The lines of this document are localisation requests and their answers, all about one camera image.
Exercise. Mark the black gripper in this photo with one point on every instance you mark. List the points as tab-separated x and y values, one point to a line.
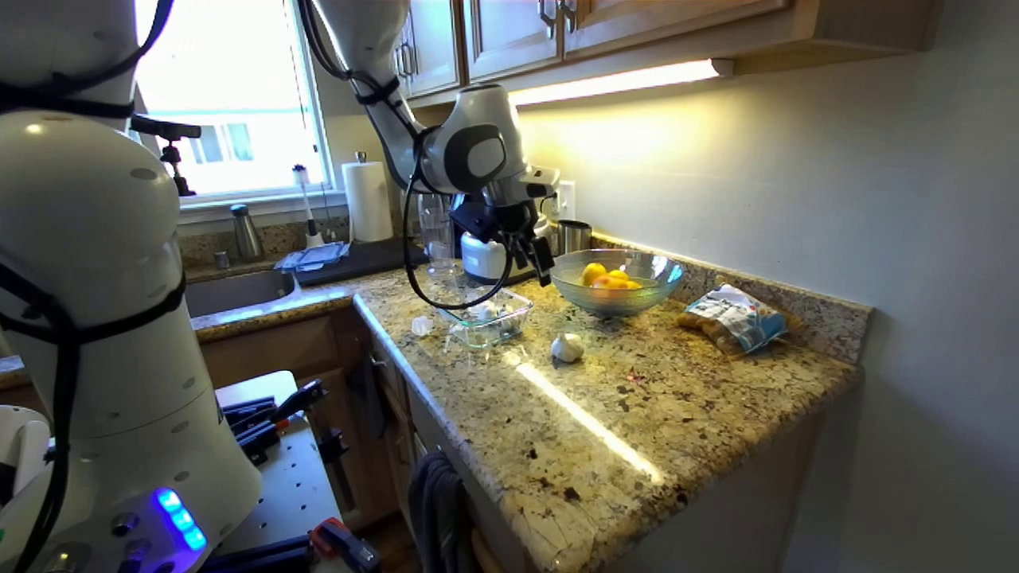
494	223

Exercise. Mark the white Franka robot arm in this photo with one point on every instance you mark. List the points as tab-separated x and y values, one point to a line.
96	266

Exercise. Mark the clear drinking glass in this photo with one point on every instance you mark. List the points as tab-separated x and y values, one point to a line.
442	270

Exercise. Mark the rectangular glass container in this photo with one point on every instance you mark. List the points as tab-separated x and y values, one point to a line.
467	330

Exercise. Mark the dark metal cup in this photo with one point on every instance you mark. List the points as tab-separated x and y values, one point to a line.
574	236

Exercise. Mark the yellow lemon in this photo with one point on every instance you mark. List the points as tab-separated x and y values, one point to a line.
592	270

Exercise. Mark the orange fruit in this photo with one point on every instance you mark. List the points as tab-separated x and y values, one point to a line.
621	286

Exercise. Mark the loose white garlic skin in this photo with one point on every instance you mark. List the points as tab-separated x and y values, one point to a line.
421	325

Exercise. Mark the round glass fruit bowl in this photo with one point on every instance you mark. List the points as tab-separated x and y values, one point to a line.
656	277

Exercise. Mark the black ribbed drying mat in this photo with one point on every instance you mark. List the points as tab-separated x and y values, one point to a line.
361	258

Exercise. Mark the white paper towel roll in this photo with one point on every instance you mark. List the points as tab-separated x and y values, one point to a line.
368	201

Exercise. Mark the under cabinet light strip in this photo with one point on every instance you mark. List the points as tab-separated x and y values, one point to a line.
624	79

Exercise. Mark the blue white snack bag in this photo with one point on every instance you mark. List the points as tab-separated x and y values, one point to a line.
737	317

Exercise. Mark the blue dish cloth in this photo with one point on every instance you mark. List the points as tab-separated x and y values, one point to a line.
312	258

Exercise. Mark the light wood cabinet door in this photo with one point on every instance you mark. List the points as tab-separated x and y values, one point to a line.
679	18
436	42
509	34

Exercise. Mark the dish brush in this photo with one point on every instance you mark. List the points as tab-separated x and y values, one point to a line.
306	207

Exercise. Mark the wood base cabinet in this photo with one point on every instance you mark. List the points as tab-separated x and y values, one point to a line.
287	346

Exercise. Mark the grey hanging towel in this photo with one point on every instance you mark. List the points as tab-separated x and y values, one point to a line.
435	510

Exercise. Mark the metal faucet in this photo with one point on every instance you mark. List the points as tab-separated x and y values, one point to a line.
247	230

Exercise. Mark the kitchen sink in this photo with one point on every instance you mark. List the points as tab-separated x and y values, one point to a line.
241	289

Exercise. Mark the black hand tools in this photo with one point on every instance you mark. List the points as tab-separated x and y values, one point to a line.
258	431

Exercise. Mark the grey cart table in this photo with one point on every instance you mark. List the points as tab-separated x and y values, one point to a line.
280	489

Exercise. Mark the red blue clamp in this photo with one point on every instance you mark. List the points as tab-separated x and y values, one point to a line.
346	546

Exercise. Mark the white wall outlet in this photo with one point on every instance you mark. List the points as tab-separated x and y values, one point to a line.
567	194

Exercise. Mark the black camera tripod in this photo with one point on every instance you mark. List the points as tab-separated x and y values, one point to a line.
169	143

